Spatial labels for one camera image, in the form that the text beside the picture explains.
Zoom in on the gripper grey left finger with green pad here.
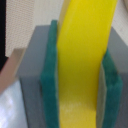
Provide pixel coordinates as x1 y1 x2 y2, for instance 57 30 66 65
17 20 60 128

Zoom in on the gripper grey right finger with green pad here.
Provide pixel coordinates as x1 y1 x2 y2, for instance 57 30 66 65
96 28 128 128

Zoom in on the yellow toy banana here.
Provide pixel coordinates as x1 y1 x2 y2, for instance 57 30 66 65
57 0 117 128

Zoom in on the white toy fish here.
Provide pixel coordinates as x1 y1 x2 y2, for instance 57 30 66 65
0 49 28 128

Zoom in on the woven beige placemat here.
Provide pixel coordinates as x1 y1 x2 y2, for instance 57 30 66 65
5 0 128 56

